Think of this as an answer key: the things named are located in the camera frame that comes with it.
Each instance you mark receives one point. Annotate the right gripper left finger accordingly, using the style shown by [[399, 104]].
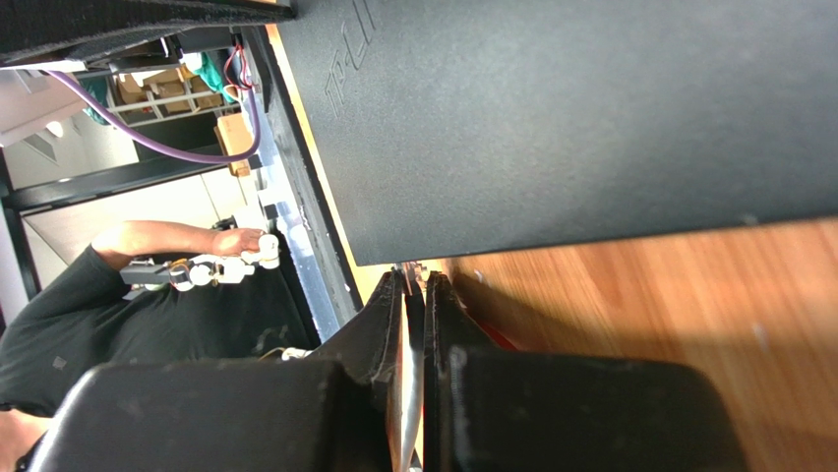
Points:
[[337, 409]]

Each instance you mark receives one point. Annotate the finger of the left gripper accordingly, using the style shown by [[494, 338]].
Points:
[[46, 31]]

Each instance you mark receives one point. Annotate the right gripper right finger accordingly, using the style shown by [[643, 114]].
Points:
[[488, 408]]

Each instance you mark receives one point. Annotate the black network switch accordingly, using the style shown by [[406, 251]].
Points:
[[451, 128]]

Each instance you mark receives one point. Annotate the person forearm in background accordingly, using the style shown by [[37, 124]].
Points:
[[119, 245]]

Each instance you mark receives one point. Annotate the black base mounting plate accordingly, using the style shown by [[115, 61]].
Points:
[[273, 102]]

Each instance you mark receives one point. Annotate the cardboard box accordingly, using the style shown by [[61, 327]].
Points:
[[234, 138]]

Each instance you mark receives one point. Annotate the white teleoperation handle device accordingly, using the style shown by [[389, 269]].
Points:
[[204, 270]]

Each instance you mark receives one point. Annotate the aluminium frame rail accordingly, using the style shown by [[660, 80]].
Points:
[[283, 209]]

